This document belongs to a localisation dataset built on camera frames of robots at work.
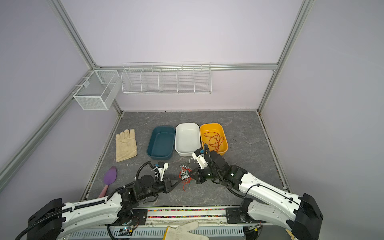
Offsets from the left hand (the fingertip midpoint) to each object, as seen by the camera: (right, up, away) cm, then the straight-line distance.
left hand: (181, 183), depth 74 cm
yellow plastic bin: (+20, +28, +31) cm, 47 cm away
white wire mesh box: (-58, +52, +25) cm, 82 cm away
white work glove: (+1, -21, -5) cm, 22 cm away
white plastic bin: (+1, +20, +28) cm, 35 cm away
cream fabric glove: (-41, +16, +26) cm, 51 cm away
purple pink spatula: (-43, -1, +13) cm, 45 cm away
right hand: (+4, +5, -2) cm, 7 cm away
